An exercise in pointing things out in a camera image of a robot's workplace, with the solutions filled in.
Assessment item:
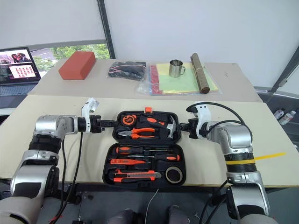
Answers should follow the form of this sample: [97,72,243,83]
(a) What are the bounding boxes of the clear bag of black cables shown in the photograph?
[107,60,147,83]

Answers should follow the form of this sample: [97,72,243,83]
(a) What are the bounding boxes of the black diagonal pole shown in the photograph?
[266,45,299,103]

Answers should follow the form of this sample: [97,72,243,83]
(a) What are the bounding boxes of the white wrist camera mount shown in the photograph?
[81,97,100,134]
[191,104,212,139]

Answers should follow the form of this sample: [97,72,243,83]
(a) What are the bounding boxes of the claw hammer with black handle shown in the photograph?
[139,115,179,139]

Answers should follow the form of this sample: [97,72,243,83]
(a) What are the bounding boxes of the dark brown tape roll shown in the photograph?
[165,166,184,182]

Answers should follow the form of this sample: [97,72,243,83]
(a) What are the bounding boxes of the dark window frame post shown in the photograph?
[97,0,117,60]

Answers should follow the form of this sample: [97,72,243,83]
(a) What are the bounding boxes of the clear bag of coloured paper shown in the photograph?
[135,62,224,96]

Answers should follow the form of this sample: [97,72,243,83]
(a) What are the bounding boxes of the clear plastic bottle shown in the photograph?
[273,108,287,121]
[279,110,297,126]

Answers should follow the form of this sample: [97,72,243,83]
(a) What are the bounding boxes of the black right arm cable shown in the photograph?
[186,101,253,143]

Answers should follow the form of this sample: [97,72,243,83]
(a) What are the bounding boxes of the steel mug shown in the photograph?
[168,59,186,78]

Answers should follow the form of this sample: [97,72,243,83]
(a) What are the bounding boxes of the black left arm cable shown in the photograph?
[52,132,84,221]

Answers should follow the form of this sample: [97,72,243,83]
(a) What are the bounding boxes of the black cable under table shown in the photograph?
[198,179,231,224]

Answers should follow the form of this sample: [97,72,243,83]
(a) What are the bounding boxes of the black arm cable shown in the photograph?
[52,132,84,221]
[186,101,253,143]

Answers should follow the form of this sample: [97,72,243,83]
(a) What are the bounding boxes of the orange black utility knife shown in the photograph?
[114,169,162,183]

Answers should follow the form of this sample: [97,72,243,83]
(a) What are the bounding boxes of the orange handled pliers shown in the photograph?
[117,127,156,140]

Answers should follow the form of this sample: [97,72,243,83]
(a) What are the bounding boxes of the black tool case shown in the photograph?
[102,106,187,187]

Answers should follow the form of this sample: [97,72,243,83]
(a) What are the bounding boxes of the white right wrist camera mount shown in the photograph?
[191,104,212,139]

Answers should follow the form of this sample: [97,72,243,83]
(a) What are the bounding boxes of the orange black tape measure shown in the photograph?
[121,114,136,126]

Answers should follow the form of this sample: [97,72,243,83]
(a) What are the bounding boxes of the black orange flathead screwdriver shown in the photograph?
[127,153,181,162]

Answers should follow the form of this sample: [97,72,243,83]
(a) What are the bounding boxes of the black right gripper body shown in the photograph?
[187,118,201,140]

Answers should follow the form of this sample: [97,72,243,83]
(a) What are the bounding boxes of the orange voltage tester pen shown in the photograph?
[109,158,155,166]

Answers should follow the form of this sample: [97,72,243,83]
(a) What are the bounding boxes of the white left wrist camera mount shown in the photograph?
[81,97,100,134]

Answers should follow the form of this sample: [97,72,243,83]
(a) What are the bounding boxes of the thin white cable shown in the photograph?
[147,188,160,224]

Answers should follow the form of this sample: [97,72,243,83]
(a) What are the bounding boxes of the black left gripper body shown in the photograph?
[87,115,104,134]

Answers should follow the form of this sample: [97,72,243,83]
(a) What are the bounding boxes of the open laptop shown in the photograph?
[0,47,42,109]

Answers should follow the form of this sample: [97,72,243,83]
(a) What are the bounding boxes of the yellow tape strip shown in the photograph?
[253,152,287,161]

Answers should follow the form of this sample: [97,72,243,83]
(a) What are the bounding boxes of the brown rolled mat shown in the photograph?
[190,53,211,94]

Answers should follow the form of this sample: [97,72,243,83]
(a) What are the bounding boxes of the red rectangular block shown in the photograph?
[58,51,97,81]

